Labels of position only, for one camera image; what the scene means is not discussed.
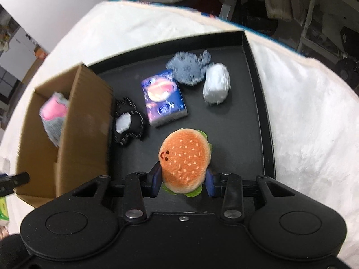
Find white bundle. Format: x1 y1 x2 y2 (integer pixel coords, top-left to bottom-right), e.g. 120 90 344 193
202 63 232 105

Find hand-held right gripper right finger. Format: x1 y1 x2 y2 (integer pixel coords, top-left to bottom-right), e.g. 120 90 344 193
204 168 305 221

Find white metal rack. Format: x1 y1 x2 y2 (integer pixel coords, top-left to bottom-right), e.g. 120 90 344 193
297 0 359 63

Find brown cardboard box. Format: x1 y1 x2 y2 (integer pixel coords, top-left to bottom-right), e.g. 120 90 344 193
15 63 118 208

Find pink and grey plush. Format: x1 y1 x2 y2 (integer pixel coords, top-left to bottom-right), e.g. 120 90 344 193
39 92 70 148

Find blue printed tissue pack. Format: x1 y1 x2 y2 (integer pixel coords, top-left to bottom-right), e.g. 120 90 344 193
141 69 189 128

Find black white plush toy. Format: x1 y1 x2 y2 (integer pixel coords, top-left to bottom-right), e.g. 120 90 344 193
114 98 148 148

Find burger plush toy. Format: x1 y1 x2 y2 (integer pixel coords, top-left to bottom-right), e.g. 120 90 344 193
158 128 213 197

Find grey fluffy plush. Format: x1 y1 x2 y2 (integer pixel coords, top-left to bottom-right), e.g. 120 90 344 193
165 50 213 85

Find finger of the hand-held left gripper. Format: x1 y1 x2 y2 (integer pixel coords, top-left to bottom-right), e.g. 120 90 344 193
0 172 30 198

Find green packet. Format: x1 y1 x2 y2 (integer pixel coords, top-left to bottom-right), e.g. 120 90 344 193
0 197 9 225

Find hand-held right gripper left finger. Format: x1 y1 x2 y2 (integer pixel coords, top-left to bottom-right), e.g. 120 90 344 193
64 162 164 222

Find black tray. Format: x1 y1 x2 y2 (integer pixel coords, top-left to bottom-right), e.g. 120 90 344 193
85 29 277 213

